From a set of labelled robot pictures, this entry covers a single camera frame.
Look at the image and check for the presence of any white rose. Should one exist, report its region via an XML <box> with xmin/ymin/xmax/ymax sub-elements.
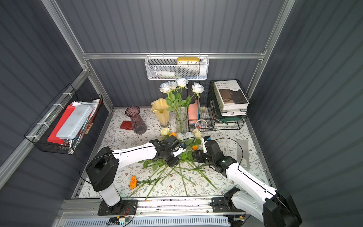
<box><xmin>168</xmin><ymin>81</ymin><xmax>179</xmax><ymax>112</ymax></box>
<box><xmin>160</xmin><ymin>81</ymin><xmax>173</xmax><ymax>112</ymax></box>
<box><xmin>175</xmin><ymin>78</ymin><xmax>188</xmax><ymax>120</ymax></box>
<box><xmin>186</xmin><ymin>82</ymin><xmax>204</xmax><ymax>109</ymax></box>

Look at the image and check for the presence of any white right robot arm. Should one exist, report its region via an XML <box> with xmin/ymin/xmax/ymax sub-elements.
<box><xmin>193</xmin><ymin>136</ymin><xmax>302</xmax><ymax>227</ymax></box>

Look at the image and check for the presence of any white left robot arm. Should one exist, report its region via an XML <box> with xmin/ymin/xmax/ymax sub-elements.
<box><xmin>85</xmin><ymin>135</ymin><xmax>186</xmax><ymax>207</ymax></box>

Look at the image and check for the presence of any cream rose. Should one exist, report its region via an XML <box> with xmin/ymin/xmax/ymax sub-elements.
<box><xmin>160</xmin><ymin>127</ymin><xmax>171</xmax><ymax>136</ymax></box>

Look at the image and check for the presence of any clear glass vase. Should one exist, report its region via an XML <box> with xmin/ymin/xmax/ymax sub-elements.
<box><xmin>176</xmin><ymin>114</ymin><xmax>189</xmax><ymax>133</ymax></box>

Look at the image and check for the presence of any purple glass vase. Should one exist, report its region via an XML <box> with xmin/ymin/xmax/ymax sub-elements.
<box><xmin>125</xmin><ymin>106</ymin><xmax>147</xmax><ymax>135</ymax></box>

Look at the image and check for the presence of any masking tape roll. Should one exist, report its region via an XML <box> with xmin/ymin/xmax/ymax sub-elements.
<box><xmin>194</xmin><ymin>119</ymin><xmax>208</xmax><ymax>130</ymax></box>

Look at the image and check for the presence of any yellow ruffled vase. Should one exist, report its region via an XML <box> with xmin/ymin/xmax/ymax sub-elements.
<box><xmin>151</xmin><ymin>98</ymin><xmax>170</xmax><ymax>127</ymax></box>

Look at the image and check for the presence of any red wallet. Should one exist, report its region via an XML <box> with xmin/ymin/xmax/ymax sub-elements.
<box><xmin>120</xmin><ymin>121</ymin><xmax>133</xmax><ymax>130</ymax></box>

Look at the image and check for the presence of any orange flower lower left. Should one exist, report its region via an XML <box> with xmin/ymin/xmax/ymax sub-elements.
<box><xmin>130</xmin><ymin>176</ymin><xmax>138</xmax><ymax>190</ymax></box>

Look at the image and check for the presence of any grey flat card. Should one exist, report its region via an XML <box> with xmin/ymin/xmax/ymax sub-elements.
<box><xmin>236</xmin><ymin>140</ymin><xmax>250</xmax><ymax>170</ymax></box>

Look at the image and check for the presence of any white hardcover book stack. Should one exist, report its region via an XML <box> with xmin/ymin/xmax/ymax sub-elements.
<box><xmin>213</xmin><ymin>80</ymin><xmax>250</xmax><ymax>117</ymax></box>

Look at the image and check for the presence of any white plastic case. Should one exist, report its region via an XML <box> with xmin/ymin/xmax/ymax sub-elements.
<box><xmin>56</xmin><ymin>105</ymin><xmax>93</xmax><ymax>140</ymax></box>

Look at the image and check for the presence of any red folder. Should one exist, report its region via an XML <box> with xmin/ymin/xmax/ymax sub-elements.
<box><xmin>47</xmin><ymin>105</ymin><xmax>75</xmax><ymax>144</ymax></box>

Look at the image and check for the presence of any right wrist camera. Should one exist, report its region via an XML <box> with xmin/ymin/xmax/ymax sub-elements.
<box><xmin>200</xmin><ymin>136</ymin><xmax>212</xmax><ymax>154</ymax></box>

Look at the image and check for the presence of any black wire desk organizer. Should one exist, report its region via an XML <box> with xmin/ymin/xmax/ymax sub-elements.
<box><xmin>189</xmin><ymin>79</ymin><xmax>249</xmax><ymax>131</ymax></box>

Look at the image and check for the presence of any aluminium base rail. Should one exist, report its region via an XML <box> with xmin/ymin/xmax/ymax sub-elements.
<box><xmin>53</xmin><ymin>192</ymin><xmax>267</xmax><ymax>227</ymax></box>

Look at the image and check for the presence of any white wire wall basket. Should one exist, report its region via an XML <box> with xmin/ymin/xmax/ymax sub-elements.
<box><xmin>145</xmin><ymin>55</ymin><xmax>209</xmax><ymax>80</ymax></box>

